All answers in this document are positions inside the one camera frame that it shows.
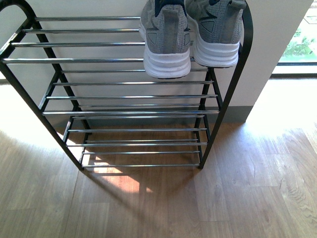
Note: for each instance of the grey sneaker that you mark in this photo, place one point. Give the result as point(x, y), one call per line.
point(164, 28)

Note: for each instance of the grey sneaker one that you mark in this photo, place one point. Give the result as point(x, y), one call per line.
point(218, 29)

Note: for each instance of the black metal shoe rack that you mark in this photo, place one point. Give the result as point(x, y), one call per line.
point(84, 79)

